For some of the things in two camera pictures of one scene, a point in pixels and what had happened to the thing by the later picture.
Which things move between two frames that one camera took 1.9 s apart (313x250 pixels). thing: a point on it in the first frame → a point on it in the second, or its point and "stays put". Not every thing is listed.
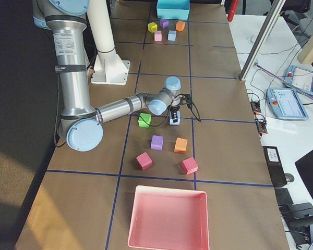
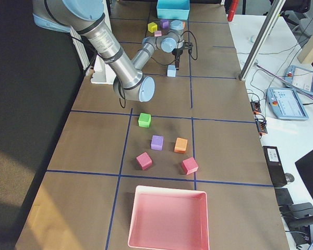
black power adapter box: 275,165 stays put
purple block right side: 157,142 stays put
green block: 144,120 stays put
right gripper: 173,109 → 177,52
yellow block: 152,27 stays put
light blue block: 175,121 → 171,72
